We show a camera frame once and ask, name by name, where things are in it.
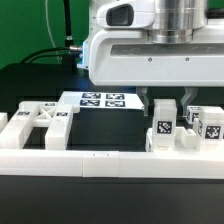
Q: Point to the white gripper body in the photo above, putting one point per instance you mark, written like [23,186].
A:
[126,58]

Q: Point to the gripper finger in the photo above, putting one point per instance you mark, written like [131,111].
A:
[142,94]
[189,96]

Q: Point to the white chair seat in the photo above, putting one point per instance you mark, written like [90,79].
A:
[182,140]

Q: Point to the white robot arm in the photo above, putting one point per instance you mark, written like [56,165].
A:
[155,43]

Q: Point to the white sheet with markers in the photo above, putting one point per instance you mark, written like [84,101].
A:
[102,100]

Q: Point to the white U-shaped obstacle fence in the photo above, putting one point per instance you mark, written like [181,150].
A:
[35,160]

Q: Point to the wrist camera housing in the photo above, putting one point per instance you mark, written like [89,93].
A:
[126,14]

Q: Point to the white chair back frame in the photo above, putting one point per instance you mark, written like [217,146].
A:
[55,117]

